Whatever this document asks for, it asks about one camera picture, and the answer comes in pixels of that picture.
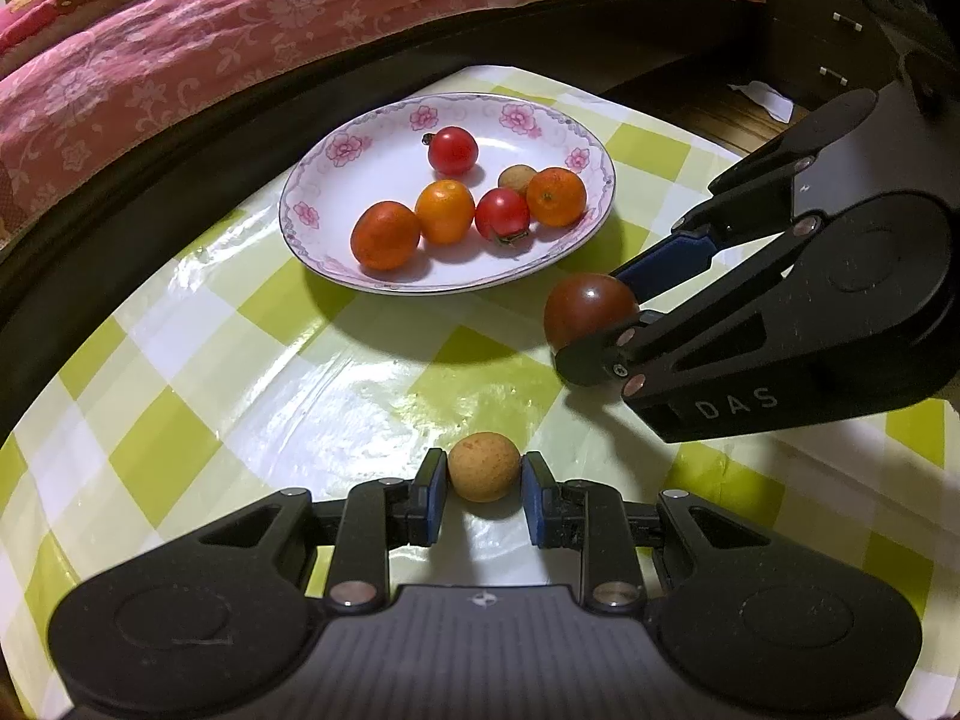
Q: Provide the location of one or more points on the red cherry tomato with stem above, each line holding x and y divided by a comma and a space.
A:
502, 216

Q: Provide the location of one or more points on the dark nightstand with drawers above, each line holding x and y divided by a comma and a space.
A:
823, 48

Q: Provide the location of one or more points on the dark bed frame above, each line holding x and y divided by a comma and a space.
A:
88, 254

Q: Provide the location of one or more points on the tan longan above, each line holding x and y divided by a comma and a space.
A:
517, 178
484, 467

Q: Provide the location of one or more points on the green checkered tablecloth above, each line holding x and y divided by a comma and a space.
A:
232, 372

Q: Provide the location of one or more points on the yellow-orange kumquat in plate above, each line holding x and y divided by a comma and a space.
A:
445, 210

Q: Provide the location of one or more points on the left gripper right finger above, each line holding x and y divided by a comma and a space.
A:
591, 519

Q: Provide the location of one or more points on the white paper on floor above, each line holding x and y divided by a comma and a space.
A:
778, 107

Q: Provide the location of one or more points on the dark purple tomato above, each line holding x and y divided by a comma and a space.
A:
585, 303

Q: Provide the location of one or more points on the white floral plate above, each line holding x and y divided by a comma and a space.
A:
380, 156

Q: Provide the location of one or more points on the orange tangerine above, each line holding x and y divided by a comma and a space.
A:
556, 197
385, 236

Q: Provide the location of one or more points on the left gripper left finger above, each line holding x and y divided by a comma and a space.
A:
374, 519

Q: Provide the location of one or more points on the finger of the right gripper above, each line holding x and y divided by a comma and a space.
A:
752, 199
618, 352

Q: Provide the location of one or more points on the tan longan in plate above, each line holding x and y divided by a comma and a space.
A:
517, 178

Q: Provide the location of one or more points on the pink floral bed sheet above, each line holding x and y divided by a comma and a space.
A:
98, 82

